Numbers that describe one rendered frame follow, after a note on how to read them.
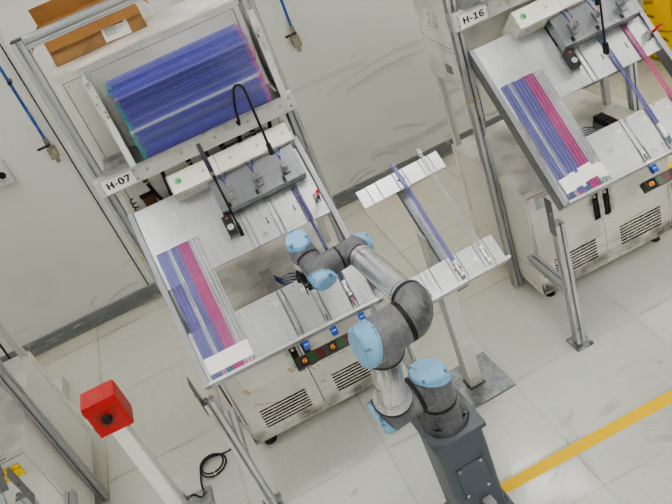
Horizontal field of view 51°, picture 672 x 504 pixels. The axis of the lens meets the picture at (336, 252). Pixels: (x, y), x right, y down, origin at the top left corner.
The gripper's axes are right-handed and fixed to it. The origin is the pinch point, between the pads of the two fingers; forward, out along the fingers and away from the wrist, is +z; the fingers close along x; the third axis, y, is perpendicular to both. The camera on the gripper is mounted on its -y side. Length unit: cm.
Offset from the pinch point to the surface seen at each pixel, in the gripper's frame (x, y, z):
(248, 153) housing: 1, -57, -8
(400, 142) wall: 101, -143, 150
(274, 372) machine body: -27, -4, 61
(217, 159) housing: -10, -60, -9
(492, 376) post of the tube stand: 54, 34, 83
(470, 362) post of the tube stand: 47, 28, 71
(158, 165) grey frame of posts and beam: -30, -63, -16
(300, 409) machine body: -25, 8, 84
